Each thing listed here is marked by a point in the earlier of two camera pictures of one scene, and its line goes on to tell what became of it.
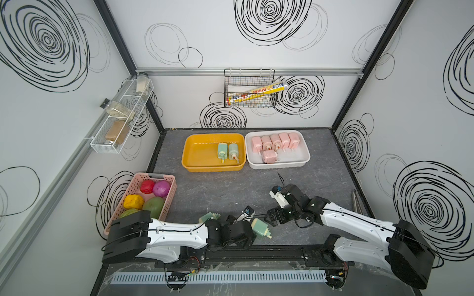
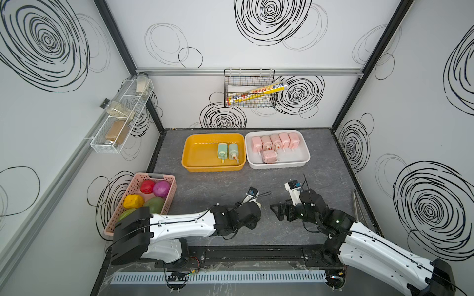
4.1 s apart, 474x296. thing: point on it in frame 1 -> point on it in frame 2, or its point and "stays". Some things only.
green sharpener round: x=234 y=152 stays
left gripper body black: x=247 y=244 -> x=253 y=223
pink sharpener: x=295 y=140 stays
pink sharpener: x=266 y=143 stays
